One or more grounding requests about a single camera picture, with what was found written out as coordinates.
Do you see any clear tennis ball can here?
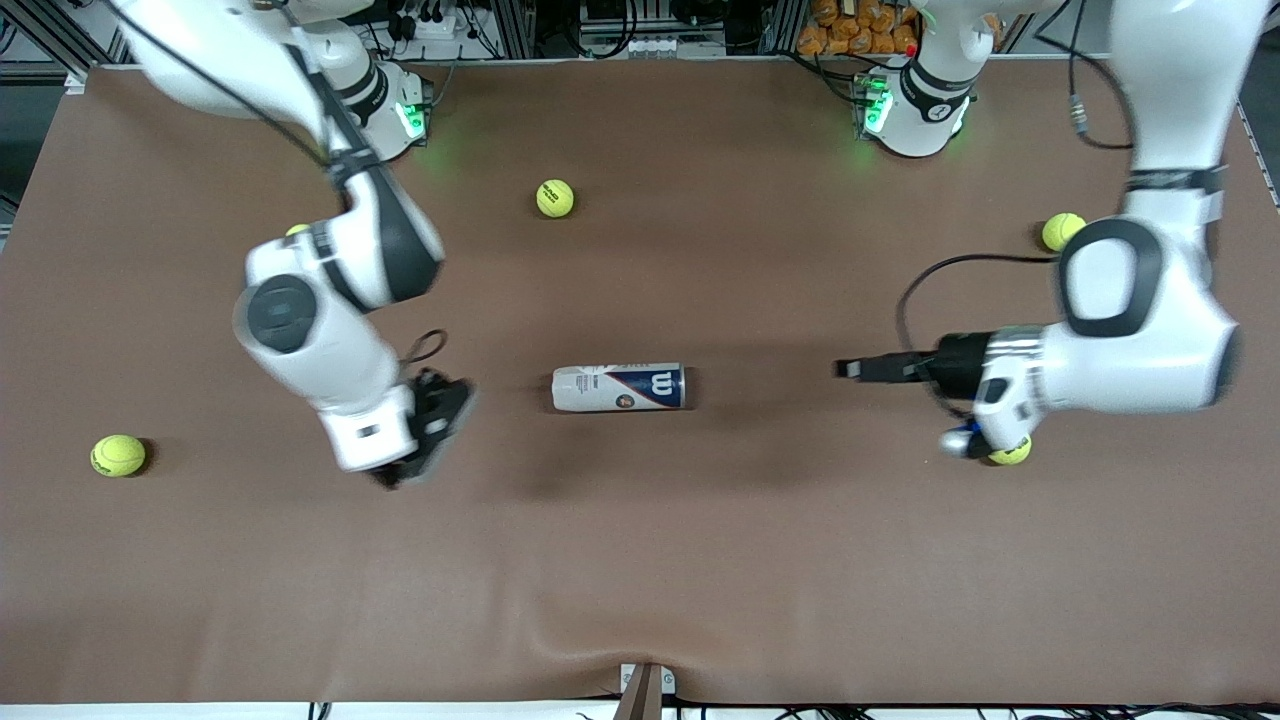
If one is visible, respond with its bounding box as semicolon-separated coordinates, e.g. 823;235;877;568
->
551;362;689;413

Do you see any brown table cloth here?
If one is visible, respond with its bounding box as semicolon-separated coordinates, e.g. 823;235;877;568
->
0;58;1280;707

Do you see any metal table clamp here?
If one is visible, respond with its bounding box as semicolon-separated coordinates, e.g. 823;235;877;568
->
612;662;677;720

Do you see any orange net bag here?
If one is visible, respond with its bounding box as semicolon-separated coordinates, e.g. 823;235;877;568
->
796;0;921;57

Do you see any white power strip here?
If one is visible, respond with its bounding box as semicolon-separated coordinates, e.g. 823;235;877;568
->
398;8;463;43

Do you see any white connector block row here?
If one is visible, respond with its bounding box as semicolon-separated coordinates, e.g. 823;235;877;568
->
580;34;727;60

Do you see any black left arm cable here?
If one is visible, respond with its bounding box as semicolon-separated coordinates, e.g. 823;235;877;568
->
894;0;1137;383

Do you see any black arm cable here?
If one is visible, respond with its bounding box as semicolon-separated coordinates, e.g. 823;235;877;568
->
894;0;1137;383
100;0;451;367

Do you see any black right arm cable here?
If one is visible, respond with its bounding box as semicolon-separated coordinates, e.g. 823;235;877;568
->
100;0;451;367

